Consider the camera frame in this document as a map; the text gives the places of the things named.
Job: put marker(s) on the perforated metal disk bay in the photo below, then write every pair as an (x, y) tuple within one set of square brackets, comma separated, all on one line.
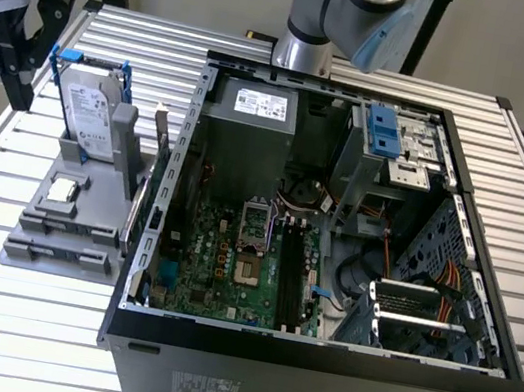
[(357, 319)]

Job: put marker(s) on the silver CPU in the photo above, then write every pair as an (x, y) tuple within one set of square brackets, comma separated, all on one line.
[(62, 191)]

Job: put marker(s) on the grey power supply unit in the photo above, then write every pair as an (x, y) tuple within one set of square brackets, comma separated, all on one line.
[(244, 152)]

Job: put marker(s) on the grey parts rack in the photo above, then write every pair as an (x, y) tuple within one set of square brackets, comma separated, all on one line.
[(97, 207)]

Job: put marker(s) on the black PC case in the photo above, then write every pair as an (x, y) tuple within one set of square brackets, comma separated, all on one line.
[(259, 383)]

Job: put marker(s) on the teal board connector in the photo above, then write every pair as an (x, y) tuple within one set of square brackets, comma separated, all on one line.
[(168, 275)]

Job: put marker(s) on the green motherboard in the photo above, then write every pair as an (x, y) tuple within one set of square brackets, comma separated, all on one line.
[(248, 300)]

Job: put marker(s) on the blue plastic drive latch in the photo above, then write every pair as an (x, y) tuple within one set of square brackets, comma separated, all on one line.
[(381, 125)]

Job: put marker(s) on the hard disk in blue carrier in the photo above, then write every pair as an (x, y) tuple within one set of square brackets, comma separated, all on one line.
[(87, 109)]

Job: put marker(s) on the CPU socket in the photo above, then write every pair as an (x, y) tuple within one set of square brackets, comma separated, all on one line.
[(247, 268)]

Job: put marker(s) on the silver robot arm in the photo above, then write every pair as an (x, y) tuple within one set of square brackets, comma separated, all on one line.
[(314, 12)]

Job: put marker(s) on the black case fan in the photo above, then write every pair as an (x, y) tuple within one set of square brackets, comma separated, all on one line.
[(192, 178)]

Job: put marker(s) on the black RAM slot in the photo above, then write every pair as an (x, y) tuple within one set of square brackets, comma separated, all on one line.
[(295, 273), (282, 271), (287, 271)]

